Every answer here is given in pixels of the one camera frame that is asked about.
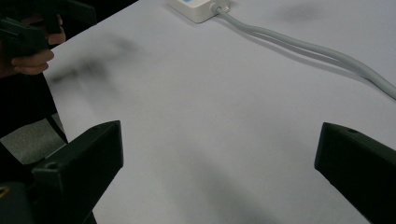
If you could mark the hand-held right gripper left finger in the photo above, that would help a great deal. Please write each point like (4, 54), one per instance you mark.
(81, 161)

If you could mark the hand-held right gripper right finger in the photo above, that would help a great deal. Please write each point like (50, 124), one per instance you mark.
(361, 161)

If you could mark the white power strip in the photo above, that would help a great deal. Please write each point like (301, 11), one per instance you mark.
(197, 8)

